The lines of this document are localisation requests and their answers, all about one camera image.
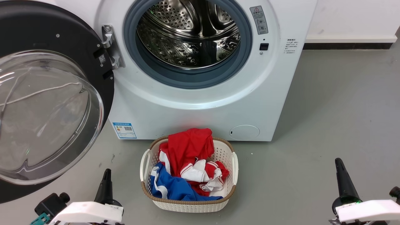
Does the white floor cable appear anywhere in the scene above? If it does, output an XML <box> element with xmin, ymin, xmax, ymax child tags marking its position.
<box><xmin>0</xmin><ymin>82</ymin><xmax>83</xmax><ymax>107</ymax></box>

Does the silver metal door hinge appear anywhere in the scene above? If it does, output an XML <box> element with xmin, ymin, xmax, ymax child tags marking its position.
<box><xmin>101</xmin><ymin>25</ymin><xmax>126</xmax><ymax>70</ymax></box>

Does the round white filter cover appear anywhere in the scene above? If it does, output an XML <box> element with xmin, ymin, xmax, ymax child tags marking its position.
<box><xmin>229</xmin><ymin>125</ymin><xmax>260</xmax><ymax>141</ymax></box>

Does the blue energy label sticker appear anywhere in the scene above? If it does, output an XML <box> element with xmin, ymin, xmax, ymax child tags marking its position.
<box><xmin>112</xmin><ymin>122</ymin><xmax>137</xmax><ymax>139</ymax></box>

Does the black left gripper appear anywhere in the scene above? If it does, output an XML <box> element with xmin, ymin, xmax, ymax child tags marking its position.
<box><xmin>94</xmin><ymin>169</ymin><xmax>123</xmax><ymax>208</ymax></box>

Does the blue garment with white stripe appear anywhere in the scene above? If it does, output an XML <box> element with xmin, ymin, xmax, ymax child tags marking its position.
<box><xmin>150</xmin><ymin>162</ymin><xmax>223</xmax><ymax>201</ymax></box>

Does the red and white striped garment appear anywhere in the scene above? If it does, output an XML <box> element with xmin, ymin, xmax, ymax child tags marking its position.
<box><xmin>180</xmin><ymin>159</ymin><xmax>230</xmax><ymax>197</ymax></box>

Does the grey warning label plate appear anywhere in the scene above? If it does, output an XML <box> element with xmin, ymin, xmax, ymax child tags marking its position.
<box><xmin>249</xmin><ymin>5</ymin><xmax>269</xmax><ymax>35</ymax></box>

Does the white woven-look laundry basket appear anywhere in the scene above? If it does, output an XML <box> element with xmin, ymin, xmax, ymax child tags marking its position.
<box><xmin>140</xmin><ymin>136</ymin><xmax>239</xmax><ymax>213</ymax></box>

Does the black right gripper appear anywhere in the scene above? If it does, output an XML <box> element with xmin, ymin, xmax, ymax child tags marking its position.
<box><xmin>332</xmin><ymin>158</ymin><xmax>363</xmax><ymax>216</ymax></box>

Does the white front-load washing machine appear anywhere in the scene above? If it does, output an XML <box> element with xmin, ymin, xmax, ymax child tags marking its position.
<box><xmin>55</xmin><ymin>0</ymin><xmax>318</xmax><ymax>142</ymax></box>

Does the black round glass washer door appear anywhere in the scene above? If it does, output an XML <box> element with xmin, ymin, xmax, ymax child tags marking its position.
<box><xmin>0</xmin><ymin>0</ymin><xmax>115</xmax><ymax>204</ymax></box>

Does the black skirting strip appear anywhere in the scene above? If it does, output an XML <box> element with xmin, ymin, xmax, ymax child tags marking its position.
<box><xmin>303</xmin><ymin>42</ymin><xmax>393</xmax><ymax>50</ymax></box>

